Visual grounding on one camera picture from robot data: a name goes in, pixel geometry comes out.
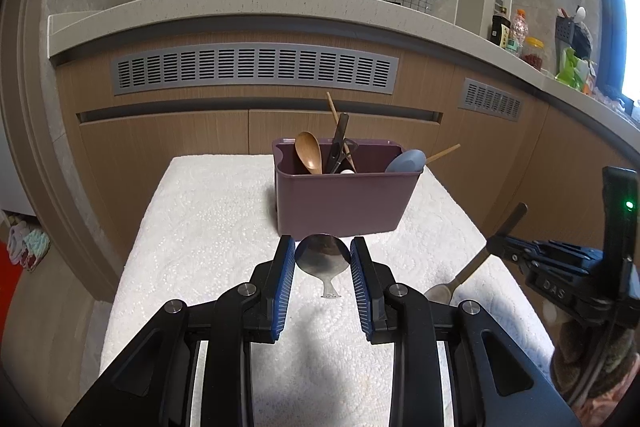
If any pale blue soup spoon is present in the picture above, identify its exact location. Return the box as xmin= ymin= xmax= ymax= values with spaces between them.
xmin=385 ymin=149 xmax=427 ymax=174

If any person's right forearm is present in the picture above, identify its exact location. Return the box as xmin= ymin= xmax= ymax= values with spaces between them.
xmin=550 ymin=319 xmax=640 ymax=427

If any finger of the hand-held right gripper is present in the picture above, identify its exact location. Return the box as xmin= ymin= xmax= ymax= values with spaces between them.
xmin=517 ymin=257 xmax=606 ymax=278
xmin=487 ymin=234 xmax=603 ymax=264

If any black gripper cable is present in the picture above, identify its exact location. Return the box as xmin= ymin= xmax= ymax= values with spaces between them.
xmin=570 ymin=252 xmax=633 ymax=408

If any wooden kitchen cabinet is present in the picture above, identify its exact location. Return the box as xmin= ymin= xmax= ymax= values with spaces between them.
xmin=50 ymin=32 xmax=640 ymax=308

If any long grey vent grille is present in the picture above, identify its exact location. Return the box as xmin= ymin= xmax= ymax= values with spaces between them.
xmin=112 ymin=47 xmax=401 ymax=96

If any wooden spoon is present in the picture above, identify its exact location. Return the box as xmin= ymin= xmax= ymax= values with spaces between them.
xmin=295 ymin=132 xmax=324 ymax=176

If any window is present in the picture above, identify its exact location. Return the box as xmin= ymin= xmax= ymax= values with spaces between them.
xmin=614 ymin=0 xmax=640 ymax=98

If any orange-capped plastic bottle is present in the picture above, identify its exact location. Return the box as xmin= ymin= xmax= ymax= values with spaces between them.
xmin=507 ymin=9 xmax=529 ymax=55

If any grey countertop utensil holder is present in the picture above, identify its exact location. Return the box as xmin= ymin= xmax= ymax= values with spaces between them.
xmin=555 ymin=6 xmax=594 ymax=58

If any small grey vent grille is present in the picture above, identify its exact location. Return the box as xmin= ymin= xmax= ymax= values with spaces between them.
xmin=462 ymin=78 xmax=526 ymax=122

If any dark sauce bottle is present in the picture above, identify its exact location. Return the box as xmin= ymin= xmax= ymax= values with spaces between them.
xmin=490 ymin=14 xmax=512 ymax=48

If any wooden chopstick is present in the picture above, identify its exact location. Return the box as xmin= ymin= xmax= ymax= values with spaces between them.
xmin=425 ymin=144 xmax=461 ymax=164
xmin=326 ymin=92 xmax=357 ymax=173

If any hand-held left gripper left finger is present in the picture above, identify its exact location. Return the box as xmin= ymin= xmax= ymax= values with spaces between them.
xmin=62 ymin=234 xmax=297 ymax=427

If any green packet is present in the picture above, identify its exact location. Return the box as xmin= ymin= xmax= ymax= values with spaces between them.
xmin=556 ymin=48 xmax=596 ymax=88

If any colourful cloth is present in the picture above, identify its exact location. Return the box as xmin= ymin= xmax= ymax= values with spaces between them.
xmin=5 ymin=214 xmax=51 ymax=273

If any purple plastic utensil holder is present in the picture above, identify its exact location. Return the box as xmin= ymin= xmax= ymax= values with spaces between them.
xmin=271 ymin=137 xmax=425 ymax=237

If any metal spoon with dark handle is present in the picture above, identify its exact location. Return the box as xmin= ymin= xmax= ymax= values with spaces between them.
xmin=424 ymin=202 xmax=529 ymax=306

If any yellow-lidded jar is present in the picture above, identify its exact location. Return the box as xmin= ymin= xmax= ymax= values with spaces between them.
xmin=520 ymin=38 xmax=545 ymax=70

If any short stainless steel spoon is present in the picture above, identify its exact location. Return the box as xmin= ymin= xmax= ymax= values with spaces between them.
xmin=295 ymin=233 xmax=351 ymax=300

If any white textured towel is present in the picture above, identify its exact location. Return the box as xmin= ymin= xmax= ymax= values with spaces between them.
xmin=100 ymin=154 xmax=556 ymax=427

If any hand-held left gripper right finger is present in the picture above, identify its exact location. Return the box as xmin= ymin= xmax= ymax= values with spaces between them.
xmin=350 ymin=235 xmax=581 ymax=427

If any white stone countertop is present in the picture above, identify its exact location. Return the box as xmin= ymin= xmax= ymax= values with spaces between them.
xmin=47 ymin=0 xmax=640 ymax=128

